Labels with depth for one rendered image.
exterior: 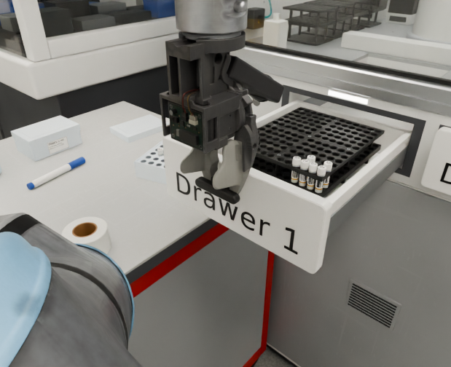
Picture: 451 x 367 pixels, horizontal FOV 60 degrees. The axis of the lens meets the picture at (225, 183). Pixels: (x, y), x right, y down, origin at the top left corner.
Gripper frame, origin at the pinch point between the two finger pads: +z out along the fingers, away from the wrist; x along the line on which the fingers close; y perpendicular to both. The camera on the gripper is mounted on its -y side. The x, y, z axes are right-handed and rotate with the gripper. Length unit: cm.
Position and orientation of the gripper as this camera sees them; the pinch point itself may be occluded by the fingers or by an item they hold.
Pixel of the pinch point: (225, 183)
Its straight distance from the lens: 53.7
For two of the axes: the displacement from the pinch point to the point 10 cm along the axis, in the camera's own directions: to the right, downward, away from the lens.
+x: 7.5, 3.5, -5.6
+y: -6.6, 4.0, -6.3
